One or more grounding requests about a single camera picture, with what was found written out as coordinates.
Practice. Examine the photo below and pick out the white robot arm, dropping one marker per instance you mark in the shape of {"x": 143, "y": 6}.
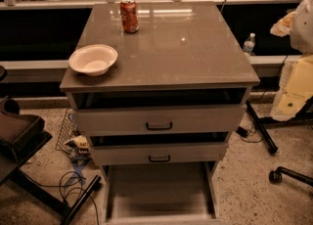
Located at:
{"x": 296, "y": 79}

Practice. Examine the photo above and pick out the dark tray on left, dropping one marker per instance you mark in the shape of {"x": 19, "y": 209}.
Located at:
{"x": 16, "y": 129}

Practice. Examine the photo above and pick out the wire mesh basket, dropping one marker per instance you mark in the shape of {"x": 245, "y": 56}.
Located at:
{"x": 67, "y": 132}

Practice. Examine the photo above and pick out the black stand leg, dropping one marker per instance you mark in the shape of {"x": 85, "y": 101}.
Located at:
{"x": 271, "y": 146}
{"x": 62, "y": 207}

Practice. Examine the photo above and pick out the clear plastic water bottle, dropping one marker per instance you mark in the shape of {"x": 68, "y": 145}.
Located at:
{"x": 249, "y": 44}

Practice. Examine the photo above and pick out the black stand leg left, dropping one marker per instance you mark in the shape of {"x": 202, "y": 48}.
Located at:
{"x": 62, "y": 207}

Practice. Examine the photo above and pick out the white paper bowl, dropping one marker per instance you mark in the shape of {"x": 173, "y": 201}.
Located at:
{"x": 93, "y": 60}

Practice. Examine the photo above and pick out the office chair caster leg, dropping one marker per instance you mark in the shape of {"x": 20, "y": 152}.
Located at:
{"x": 276, "y": 176}

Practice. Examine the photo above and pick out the black stand leg right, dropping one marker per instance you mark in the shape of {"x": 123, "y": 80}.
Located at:
{"x": 271, "y": 146}

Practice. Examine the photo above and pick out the orange soda can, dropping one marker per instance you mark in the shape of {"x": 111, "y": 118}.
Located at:
{"x": 128, "y": 13}

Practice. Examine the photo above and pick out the snack chip bag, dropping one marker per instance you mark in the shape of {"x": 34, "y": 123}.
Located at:
{"x": 77, "y": 148}

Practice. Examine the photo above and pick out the grey drawer cabinet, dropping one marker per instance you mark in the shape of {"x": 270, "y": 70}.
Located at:
{"x": 183, "y": 55}

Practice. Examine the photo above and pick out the grey drawer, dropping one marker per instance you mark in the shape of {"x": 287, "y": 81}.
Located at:
{"x": 158, "y": 153}
{"x": 159, "y": 120}
{"x": 160, "y": 194}

